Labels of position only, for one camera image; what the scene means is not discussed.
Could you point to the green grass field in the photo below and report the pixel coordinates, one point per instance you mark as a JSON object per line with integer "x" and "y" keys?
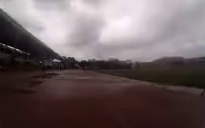
{"x": 176, "y": 76}

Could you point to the red running track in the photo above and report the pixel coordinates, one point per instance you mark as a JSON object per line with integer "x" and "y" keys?
{"x": 90, "y": 103}

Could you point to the grandstand with roof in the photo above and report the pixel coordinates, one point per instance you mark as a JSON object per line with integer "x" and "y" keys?
{"x": 13, "y": 43}

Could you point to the distant row of buildings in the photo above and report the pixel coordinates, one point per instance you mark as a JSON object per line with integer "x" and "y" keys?
{"x": 123, "y": 63}

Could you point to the pale kerb strip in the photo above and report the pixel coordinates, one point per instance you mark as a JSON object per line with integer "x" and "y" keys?
{"x": 170, "y": 87}

